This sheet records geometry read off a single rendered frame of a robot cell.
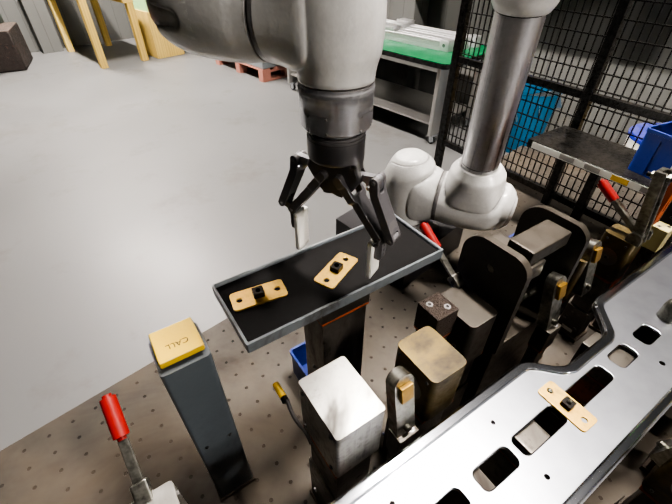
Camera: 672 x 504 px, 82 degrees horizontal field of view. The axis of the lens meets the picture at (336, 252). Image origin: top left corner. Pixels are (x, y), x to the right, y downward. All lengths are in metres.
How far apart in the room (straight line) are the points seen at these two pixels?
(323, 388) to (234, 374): 0.56
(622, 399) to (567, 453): 0.16
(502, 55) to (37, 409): 2.15
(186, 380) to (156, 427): 0.48
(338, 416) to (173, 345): 0.24
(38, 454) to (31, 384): 1.18
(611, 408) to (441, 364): 0.29
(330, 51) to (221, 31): 0.13
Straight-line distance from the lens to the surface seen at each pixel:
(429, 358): 0.64
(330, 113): 0.46
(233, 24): 0.48
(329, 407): 0.55
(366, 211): 0.53
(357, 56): 0.44
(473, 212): 1.16
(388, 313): 1.20
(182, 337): 0.59
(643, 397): 0.85
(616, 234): 1.11
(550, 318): 0.87
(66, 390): 2.21
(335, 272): 0.63
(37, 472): 1.15
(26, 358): 2.45
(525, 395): 0.75
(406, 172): 1.16
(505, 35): 0.98
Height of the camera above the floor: 1.59
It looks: 40 degrees down
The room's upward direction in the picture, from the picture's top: straight up
